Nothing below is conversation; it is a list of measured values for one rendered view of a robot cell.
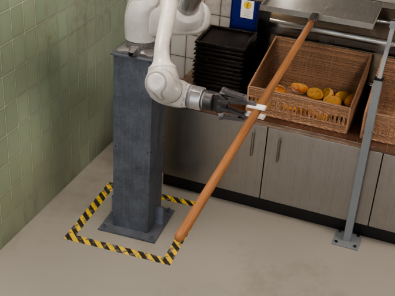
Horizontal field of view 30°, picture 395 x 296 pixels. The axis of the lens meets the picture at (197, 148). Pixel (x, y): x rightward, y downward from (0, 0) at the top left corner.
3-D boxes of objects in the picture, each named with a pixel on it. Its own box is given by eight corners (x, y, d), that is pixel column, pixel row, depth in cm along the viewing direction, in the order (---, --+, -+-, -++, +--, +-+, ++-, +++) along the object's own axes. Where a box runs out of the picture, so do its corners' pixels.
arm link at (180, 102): (189, 111, 282) (180, 107, 269) (152, 103, 286) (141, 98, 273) (196, 84, 282) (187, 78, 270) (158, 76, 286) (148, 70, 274)
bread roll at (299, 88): (308, 84, 409) (305, 92, 408) (308, 89, 415) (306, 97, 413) (291, 80, 412) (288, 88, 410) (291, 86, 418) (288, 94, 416)
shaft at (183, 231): (183, 244, 207) (183, 236, 205) (173, 242, 208) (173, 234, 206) (314, 26, 344) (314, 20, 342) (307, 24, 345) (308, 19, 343)
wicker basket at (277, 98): (269, 78, 432) (274, 34, 419) (365, 98, 416) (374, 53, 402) (243, 111, 393) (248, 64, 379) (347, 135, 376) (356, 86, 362)
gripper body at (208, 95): (207, 85, 276) (231, 90, 274) (206, 104, 281) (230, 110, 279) (201, 93, 270) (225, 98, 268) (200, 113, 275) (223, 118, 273)
